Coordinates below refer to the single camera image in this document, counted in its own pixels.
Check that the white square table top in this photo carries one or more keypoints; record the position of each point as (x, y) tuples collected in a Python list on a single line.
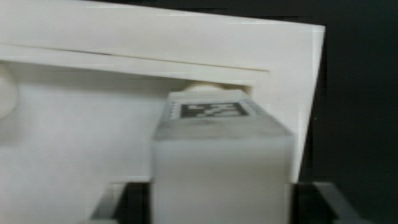
[(81, 103)]

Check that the white table leg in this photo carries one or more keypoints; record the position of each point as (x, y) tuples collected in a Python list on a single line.
[(222, 161)]

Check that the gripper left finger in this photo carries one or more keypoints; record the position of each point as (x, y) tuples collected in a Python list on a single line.
[(124, 207)]

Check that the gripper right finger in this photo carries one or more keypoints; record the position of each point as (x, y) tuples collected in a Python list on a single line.
[(321, 205)]

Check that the white L-shaped obstacle fence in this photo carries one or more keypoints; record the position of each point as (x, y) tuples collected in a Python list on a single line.
[(181, 37)]

